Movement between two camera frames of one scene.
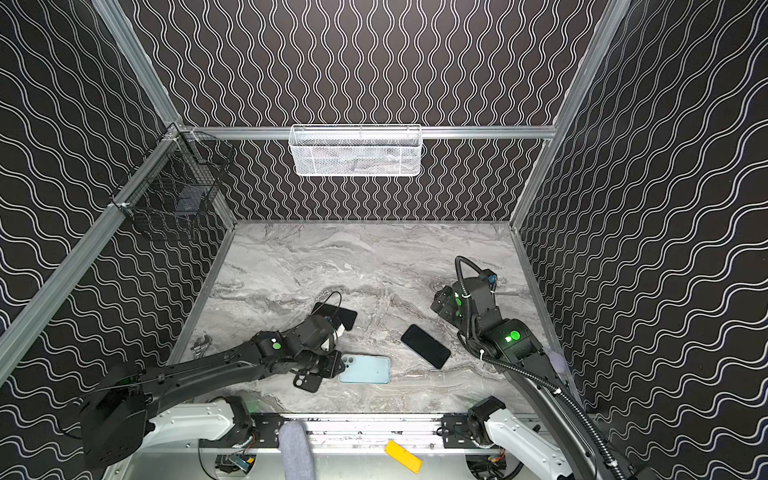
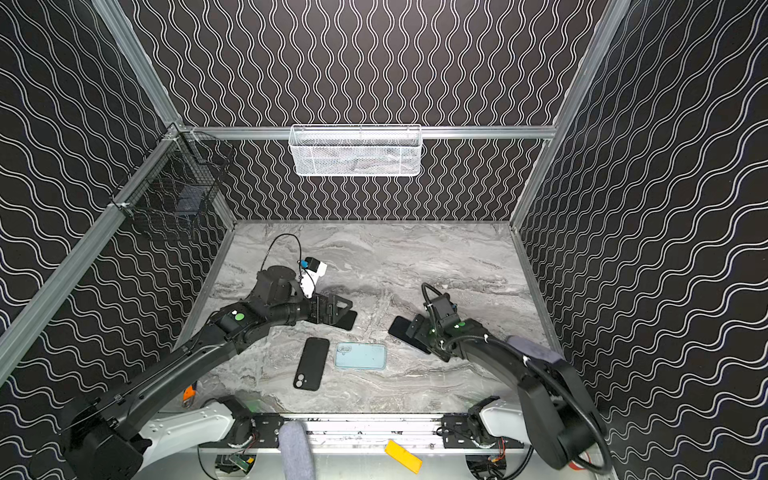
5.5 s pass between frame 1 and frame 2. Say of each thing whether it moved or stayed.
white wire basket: stayed
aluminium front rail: stayed
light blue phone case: moved
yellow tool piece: stayed
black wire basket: stayed
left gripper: moved
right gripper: moved
